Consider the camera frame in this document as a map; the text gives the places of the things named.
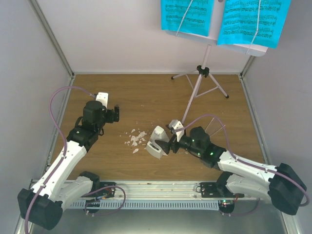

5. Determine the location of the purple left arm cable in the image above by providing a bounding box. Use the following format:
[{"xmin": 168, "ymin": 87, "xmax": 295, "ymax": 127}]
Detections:
[{"xmin": 24, "ymin": 86, "xmax": 97, "ymax": 234}]

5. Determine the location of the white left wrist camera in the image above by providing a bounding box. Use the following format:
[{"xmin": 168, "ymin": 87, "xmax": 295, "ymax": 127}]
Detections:
[{"xmin": 95, "ymin": 92, "xmax": 109, "ymax": 108}]

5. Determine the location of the white paper scrap pile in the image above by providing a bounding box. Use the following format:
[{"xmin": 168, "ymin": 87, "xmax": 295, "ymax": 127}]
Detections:
[{"xmin": 119, "ymin": 120, "xmax": 148, "ymax": 154}]

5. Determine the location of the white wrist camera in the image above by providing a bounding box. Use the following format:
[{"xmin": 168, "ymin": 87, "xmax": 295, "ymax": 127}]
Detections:
[
  {"xmin": 95, "ymin": 92, "xmax": 109, "ymax": 108},
  {"xmin": 169, "ymin": 119, "xmax": 185, "ymax": 142}
]

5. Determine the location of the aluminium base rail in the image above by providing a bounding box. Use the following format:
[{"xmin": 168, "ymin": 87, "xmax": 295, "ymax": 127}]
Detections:
[{"xmin": 30, "ymin": 179, "xmax": 259, "ymax": 201}]

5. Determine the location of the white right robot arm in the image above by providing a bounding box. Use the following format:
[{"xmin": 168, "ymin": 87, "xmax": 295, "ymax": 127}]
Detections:
[{"xmin": 151, "ymin": 126, "xmax": 310, "ymax": 215}]

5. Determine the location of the right cyan sheet music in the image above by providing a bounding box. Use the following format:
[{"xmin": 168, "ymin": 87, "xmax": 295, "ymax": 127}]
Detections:
[{"xmin": 217, "ymin": 0, "xmax": 291, "ymax": 49}]

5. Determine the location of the white slotted cable duct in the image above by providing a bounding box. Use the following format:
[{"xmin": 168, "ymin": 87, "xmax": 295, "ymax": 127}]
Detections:
[{"xmin": 65, "ymin": 200, "xmax": 219, "ymax": 210}]

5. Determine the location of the white tripod music stand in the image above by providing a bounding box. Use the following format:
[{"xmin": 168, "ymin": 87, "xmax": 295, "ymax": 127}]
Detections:
[{"xmin": 171, "ymin": 0, "xmax": 268, "ymax": 123}]

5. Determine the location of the left cyan sheet music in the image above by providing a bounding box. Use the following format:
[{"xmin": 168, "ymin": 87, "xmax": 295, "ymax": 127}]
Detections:
[{"xmin": 160, "ymin": 0, "xmax": 214, "ymax": 36}]

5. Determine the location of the cyan sheet music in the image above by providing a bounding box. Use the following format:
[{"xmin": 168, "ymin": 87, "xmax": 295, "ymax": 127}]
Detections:
[
  {"xmin": 217, "ymin": 0, "xmax": 291, "ymax": 49},
  {"xmin": 160, "ymin": 0, "xmax": 214, "ymax": 36}
]

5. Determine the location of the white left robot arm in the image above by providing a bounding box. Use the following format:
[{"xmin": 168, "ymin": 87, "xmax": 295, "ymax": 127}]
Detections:
[{"xmin": 17, "ymin": 100, "xmax": 119, "ymax": 230}]

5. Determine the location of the white metronome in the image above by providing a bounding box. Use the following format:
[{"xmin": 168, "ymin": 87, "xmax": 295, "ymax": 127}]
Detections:
[{"xmin": 146, "ymin": 126, "xmax": 169, "ymax": 159}]

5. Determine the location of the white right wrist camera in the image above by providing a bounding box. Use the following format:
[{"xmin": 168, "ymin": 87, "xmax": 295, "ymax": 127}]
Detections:
[{"xmin": 169, "ymin": 119, "xmax": 185, "ymax": 142}]

